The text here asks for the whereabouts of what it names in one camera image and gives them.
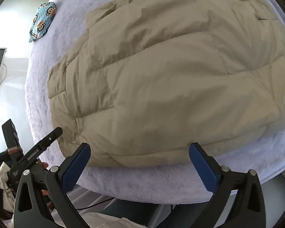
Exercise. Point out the tan puffer jacket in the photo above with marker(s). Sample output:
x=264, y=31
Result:
x=149, y=77

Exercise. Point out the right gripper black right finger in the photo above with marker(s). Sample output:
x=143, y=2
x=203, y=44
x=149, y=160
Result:
x=248, y=209

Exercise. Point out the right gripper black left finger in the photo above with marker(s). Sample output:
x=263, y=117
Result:
x=30, y=208

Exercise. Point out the black tracker box on left gripper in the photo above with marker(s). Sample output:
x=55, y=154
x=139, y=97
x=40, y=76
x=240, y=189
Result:
x=11, y=137

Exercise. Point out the blue monkey print pillow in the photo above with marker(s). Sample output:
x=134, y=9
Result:
x=42, y=20

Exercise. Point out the person's left hand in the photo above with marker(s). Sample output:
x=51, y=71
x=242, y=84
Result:
x=45, y=191

